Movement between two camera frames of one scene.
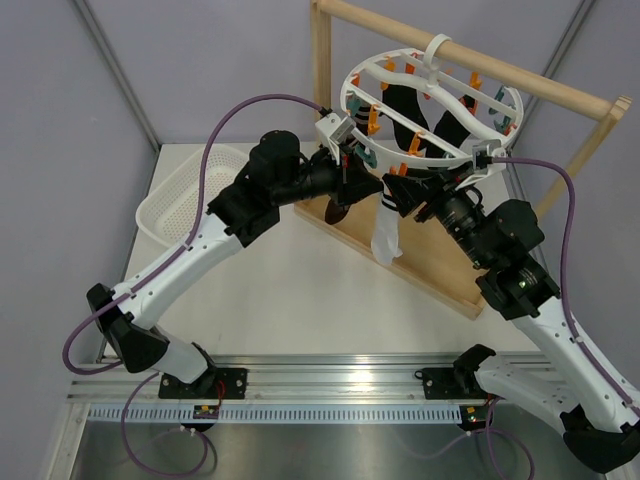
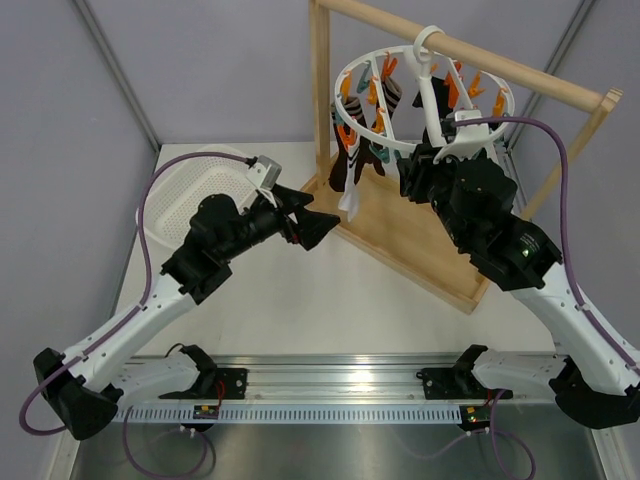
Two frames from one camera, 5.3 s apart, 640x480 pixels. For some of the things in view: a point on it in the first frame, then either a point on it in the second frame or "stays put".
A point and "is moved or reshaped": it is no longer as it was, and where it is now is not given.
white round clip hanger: [413, 108] to [507, 112]
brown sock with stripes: [334, 212] to [337, 177]
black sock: [451, 129] to [426, 141]
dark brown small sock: [361, 118] to [393, 95]
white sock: [385, 237] is moved or reshaped
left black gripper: [352, 182] to [310, 226]
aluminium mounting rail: [278, 379] stays put
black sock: [405, 101] to [441, 95]
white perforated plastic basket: [168, 210] stays put
